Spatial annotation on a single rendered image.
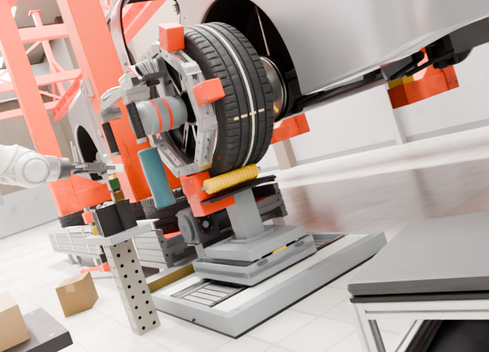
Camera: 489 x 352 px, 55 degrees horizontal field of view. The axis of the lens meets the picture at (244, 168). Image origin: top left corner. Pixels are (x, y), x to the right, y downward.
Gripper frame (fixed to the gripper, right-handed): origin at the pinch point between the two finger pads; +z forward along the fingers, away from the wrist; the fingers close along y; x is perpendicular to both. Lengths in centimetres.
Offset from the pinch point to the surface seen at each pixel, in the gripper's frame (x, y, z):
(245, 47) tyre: -43, -28, 45
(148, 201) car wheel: 7, 88, 53
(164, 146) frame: -13.7, 25.7, 34.4
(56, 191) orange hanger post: -16, 245, 41
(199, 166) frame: 1.0, -9.1, 31.1
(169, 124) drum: -17.9, -0.6, 24.1
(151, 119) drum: -19.0, -1.3, 15.9
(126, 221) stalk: 19.9, 5.9, 6.0
